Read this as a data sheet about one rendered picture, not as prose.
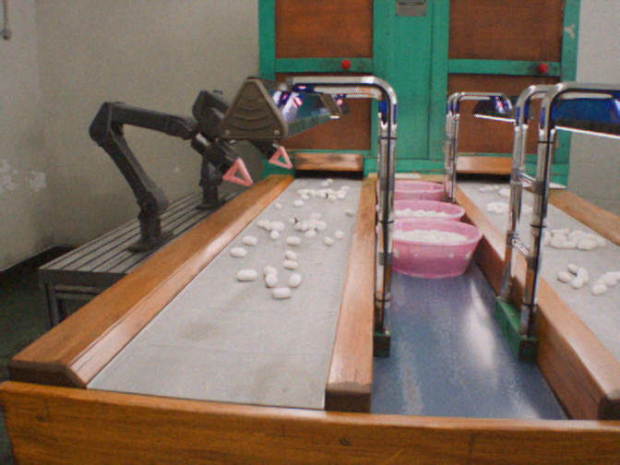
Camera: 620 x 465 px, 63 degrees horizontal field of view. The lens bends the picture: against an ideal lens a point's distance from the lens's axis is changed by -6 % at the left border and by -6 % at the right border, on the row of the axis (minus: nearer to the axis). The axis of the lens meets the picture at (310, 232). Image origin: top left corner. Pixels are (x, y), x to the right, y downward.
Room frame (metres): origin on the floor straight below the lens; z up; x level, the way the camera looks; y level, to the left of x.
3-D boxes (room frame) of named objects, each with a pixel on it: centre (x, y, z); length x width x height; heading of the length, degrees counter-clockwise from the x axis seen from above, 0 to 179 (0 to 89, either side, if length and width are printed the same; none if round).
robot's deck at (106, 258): (1.82, 0.20, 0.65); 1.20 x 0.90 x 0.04; 173
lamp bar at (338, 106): (1.88, -0.09, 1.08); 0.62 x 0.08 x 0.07; 173
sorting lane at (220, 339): (1.46, 0.02, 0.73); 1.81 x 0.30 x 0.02; 173
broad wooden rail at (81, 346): (1.48, 0.23, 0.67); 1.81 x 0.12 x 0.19; 173
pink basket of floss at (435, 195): (2.02, -0.39, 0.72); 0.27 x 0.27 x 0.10
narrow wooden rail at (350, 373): (1.44, -0.15, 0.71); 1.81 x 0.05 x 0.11; 173
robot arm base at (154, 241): (1.56, 0.48, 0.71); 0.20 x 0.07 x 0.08; 173
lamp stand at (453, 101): (1.82, -0.56, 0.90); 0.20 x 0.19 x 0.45; 173
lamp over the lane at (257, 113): (0.92, 0.03, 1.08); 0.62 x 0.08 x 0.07; 173
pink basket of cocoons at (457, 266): (1.30, -0.30, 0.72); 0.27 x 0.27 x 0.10
